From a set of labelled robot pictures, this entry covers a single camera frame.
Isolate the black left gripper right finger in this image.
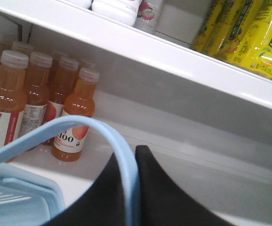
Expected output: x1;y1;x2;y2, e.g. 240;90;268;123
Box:
135;145;231;226

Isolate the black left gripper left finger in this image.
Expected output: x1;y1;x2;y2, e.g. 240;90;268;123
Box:
44;154;125;226

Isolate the light blue plastic basket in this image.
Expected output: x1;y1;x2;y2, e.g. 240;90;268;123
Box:
0;116;141;226

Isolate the orange C100 bottle front left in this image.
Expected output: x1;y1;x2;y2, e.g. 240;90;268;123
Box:
52;67;99;161

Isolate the orange c100 bottle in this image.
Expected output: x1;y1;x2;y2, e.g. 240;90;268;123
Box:
0;50;29;149
52;67;99;161
41;56;80;146
18;51;53;137

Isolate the white store shelving unit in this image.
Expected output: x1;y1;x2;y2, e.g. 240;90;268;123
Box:
0;0;272;226

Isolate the orange C100 bottle back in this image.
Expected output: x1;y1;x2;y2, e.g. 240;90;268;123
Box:
41;56;80;146

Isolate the orange C100 bottle front right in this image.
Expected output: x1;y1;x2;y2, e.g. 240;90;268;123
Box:
0;50;29;149

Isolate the yellow pear drink bottle left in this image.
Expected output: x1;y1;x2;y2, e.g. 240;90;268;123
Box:
190;0;227;57

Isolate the yellow pear drink bottle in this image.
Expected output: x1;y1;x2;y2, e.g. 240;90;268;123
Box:
214;0;263;62
230;0;272;79
190;0;227;57

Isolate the yellow pear drink bottle middle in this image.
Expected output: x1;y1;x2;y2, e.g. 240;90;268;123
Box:
214;0;263;62

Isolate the yellow pear drink bottle right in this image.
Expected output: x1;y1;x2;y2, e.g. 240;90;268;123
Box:
230;0;272;79

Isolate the white peach drink bottle right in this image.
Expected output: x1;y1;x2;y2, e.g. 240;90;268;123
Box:
134;0;164;34

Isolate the white peach drink bottle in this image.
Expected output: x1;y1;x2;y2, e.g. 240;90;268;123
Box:
134;0;164;34
91;0;142;26

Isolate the white peach drink bottle middle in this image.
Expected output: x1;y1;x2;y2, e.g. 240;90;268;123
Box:
91;0;142;26

